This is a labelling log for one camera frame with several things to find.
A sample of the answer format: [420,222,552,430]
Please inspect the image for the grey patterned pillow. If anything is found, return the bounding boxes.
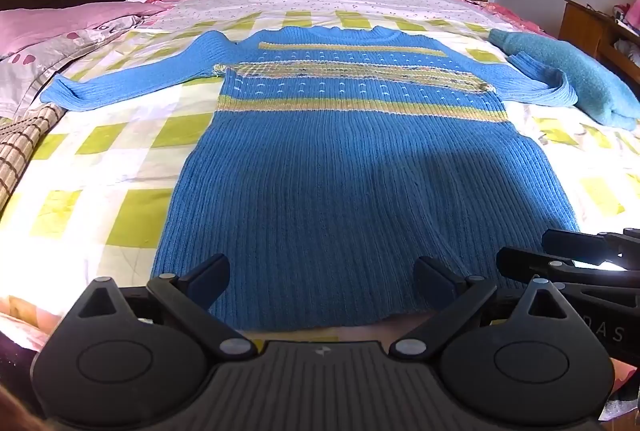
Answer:
[0,14,151,119]

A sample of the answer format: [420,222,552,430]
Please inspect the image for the white cloth in desk shelf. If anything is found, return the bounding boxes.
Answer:
[612,38,640,58]

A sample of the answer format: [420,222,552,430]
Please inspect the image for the green white checked bedsheet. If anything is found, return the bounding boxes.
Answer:
[0,8,640,352]

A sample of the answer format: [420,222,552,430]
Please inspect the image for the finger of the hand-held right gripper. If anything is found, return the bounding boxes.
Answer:
[542,228,640,259]
[496,247,640,284]

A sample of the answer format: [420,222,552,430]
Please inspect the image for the pink floral bedspread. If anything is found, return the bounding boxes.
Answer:
[450,0,558,39]

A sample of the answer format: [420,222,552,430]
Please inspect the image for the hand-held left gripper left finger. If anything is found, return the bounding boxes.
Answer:
[69,253,258,360]

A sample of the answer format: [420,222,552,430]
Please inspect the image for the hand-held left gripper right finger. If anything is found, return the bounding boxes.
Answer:
[388,256,577,360]

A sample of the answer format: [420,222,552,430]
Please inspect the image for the pink pillow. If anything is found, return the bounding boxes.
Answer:
[0,1,166,59]

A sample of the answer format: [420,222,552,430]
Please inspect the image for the white floral bedsheet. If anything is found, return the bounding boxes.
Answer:
[150,0,501,34]

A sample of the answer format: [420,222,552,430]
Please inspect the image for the blue striped knit sweater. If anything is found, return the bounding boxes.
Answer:
[40,25,581,332]

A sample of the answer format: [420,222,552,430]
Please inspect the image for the folded teal fuzzy sweater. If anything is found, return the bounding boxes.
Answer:
[487,28,640,132]

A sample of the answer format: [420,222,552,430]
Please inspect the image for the wooden side desk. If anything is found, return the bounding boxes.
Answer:
[557,0,640,84]

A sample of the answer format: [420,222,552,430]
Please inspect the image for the brown checked bamboo mat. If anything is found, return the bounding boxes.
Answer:
[0,104,68,212]

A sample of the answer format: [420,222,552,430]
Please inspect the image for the pink clothes on desk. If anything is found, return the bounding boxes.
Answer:
[625,0,640,37]

